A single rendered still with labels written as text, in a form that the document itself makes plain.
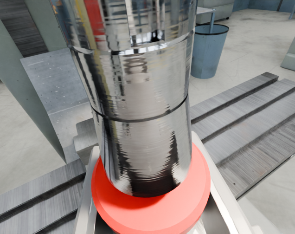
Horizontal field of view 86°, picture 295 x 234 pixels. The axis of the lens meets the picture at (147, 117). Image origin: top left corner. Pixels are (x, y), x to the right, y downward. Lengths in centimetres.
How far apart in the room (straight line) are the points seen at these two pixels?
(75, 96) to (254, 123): 49
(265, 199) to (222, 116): 108
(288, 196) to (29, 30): 164
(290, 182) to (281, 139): 119
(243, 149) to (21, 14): 59
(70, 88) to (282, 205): 144
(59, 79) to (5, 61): 12
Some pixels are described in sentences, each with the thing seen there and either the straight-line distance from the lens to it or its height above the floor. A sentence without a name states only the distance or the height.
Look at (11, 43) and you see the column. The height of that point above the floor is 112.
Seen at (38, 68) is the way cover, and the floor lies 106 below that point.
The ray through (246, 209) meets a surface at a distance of 43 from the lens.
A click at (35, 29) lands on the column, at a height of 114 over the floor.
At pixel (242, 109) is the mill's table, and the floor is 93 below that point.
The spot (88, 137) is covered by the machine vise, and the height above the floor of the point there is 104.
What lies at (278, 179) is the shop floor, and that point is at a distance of 161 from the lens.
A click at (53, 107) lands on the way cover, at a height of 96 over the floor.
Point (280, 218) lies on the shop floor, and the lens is 146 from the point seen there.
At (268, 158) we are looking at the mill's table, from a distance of 41.
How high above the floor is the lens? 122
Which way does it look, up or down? 42 degrees down
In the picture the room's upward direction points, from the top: 6 degrees counter-clockwise
